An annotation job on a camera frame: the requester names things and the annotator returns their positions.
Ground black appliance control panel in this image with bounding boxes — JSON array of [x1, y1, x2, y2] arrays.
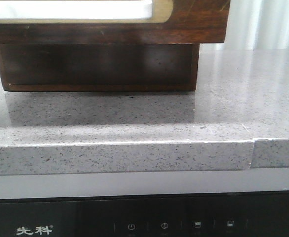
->
[[0, 191, 289, 237]]

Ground dark wooden drawer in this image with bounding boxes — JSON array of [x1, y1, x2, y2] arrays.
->
[[0, 0, 230, 44]]

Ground dark wooden drawer cabinet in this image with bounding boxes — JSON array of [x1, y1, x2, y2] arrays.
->
[[0, 44, 199, 92]]

